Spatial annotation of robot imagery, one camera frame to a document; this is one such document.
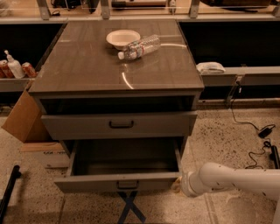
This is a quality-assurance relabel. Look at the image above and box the grey top drawer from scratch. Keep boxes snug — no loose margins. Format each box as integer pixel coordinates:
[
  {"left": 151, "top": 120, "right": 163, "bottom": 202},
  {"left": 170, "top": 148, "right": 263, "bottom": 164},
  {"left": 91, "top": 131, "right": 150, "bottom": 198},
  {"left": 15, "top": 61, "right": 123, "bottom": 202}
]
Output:
[{"left": 41, "top": 112, "right": 197, "bottom": 140}]

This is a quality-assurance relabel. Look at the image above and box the red can at edge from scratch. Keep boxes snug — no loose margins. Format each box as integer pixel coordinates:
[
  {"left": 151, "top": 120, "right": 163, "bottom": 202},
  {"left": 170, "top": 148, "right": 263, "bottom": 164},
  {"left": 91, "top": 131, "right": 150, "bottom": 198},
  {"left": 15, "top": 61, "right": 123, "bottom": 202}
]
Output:
[{"left": 0, "top": 59, "right": 14, "bottom": 79}]

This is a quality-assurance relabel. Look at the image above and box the grey drawer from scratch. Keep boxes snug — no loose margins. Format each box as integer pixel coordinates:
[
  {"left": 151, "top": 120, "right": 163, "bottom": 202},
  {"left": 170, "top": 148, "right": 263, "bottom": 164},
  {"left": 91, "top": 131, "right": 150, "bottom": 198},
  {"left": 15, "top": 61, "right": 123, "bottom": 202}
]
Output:
[
  {"left": 54, "top": 137, "right": 181, "bottom": 193},
  {"left": 41, "top": 112, "right": 197, "bottom": 140}
]

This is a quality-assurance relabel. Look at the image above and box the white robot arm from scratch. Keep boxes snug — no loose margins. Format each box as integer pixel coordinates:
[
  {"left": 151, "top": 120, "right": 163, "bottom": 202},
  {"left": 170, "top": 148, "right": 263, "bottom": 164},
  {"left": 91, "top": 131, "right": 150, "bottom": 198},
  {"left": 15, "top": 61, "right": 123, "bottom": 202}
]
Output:
[{"left": 171, "top": 162, "right": 280, "bottom": 224}]

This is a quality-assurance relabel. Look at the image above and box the clear plastic water bottle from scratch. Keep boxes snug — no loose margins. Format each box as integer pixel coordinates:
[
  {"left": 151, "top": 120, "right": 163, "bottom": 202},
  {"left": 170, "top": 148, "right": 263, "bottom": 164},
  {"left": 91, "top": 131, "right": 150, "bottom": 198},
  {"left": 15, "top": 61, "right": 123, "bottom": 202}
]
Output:
[{"left": 117, "top": 35, "right": 160, "bottom": 60}]

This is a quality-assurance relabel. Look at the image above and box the brown cardboard box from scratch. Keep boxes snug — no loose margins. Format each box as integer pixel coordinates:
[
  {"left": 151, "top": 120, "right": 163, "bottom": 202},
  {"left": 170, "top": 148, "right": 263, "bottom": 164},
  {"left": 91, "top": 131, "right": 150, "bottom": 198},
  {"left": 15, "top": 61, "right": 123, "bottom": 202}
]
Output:
[{"left": 2, "top": 80, "right": 51, "bottom": 143}]

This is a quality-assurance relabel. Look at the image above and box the grey drawer cabinet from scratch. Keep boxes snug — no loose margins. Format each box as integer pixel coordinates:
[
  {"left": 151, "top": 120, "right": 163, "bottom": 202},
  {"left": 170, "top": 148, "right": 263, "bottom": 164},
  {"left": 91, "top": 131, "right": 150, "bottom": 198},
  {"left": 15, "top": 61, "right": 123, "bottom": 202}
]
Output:
[{"left": 29, "top": 20, "right": 204, "bottom": 151}]

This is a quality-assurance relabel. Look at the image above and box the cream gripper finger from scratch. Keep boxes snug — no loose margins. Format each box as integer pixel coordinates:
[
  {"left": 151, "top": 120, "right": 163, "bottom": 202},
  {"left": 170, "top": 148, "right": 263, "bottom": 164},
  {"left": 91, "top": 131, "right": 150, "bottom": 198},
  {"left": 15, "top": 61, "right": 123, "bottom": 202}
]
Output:
[{"left": 171, "top": 178, "right": 181, "bottom": 193}]

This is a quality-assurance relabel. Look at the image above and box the grey right shelf rail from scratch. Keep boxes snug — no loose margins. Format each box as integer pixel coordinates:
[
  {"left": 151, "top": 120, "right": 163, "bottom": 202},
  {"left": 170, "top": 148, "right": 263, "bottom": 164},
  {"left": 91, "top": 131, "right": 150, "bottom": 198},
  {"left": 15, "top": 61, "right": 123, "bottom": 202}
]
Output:
[{"left": 201, "top": 66, "right": 280, "bottom": 87}]

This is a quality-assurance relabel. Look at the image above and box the folded white cloth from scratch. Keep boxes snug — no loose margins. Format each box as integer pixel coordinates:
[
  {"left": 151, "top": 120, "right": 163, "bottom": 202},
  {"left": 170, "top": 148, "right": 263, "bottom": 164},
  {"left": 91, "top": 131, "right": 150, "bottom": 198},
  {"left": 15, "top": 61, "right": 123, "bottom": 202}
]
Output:
[{"left": 196, "top": 62, "right": 226, "bottom": 74}]

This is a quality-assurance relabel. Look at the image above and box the black power adapter with cable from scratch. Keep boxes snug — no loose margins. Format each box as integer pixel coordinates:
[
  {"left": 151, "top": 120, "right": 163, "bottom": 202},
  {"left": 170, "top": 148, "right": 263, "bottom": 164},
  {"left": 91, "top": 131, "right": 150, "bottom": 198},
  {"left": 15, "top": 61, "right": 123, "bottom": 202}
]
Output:
[{"left": 230, "top": 100, "right": 276, "bottom": 169}]

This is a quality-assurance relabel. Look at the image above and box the black bar left floor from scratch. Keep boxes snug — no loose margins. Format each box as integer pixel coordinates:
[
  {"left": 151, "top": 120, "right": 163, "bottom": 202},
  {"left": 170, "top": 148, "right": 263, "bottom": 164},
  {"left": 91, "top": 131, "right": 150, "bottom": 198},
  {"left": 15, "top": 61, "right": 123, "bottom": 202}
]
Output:
[{"left": 0, "top": 165, "right": 21, "bottom": 224}]

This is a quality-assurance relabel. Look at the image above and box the red soda can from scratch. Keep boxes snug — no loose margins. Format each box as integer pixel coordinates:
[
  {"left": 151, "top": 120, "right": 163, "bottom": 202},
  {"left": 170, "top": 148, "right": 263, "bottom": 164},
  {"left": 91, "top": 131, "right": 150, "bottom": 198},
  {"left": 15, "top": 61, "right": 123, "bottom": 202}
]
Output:
[{"left": 22, "top": 62, "right": 37, "bottom": 78}]

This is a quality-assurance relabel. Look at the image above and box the white paper bowl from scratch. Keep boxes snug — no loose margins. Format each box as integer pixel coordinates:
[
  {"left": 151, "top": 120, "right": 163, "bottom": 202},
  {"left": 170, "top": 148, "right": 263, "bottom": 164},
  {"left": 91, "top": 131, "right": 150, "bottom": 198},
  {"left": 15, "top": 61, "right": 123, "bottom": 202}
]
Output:
[{"left": 106, "top": 30, "right": 141, "bottom": 50}]

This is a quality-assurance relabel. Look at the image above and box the white pump bottle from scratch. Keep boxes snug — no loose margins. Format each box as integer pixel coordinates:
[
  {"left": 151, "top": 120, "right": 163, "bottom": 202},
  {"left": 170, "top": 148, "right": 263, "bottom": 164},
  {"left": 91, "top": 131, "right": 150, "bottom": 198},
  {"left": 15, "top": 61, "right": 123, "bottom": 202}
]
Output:
[{"left": 4, "top": 50, "right": 25, "bottom": 79}]

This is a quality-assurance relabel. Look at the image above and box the grey left shelf rail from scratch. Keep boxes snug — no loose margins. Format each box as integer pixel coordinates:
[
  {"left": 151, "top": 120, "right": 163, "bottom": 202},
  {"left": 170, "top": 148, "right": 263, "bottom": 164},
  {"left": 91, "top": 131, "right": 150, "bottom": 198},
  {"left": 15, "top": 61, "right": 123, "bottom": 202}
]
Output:
[{"left": 0, "top": 78, "right": 33, "bottom": 93}]

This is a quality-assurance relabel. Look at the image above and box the grey shelf rail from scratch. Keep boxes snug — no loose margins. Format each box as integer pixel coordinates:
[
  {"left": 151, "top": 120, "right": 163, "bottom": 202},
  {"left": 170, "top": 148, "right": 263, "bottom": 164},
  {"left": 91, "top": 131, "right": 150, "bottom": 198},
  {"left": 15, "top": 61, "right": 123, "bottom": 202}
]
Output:
[
  {"left": 0, "top": 78, "right": 33, "bottom": 93},
  {"left": 201, "top": 66, "right": 280, "bottom": 87}
]

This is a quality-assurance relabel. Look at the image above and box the white printed cardboard box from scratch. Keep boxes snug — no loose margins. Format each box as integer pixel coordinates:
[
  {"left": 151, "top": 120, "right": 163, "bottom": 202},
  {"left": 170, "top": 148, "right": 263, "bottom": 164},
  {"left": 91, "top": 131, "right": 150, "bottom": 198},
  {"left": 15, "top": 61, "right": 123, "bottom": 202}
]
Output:
[{"left": 21, "top": 142, "right": 69, "bottom": 168}]

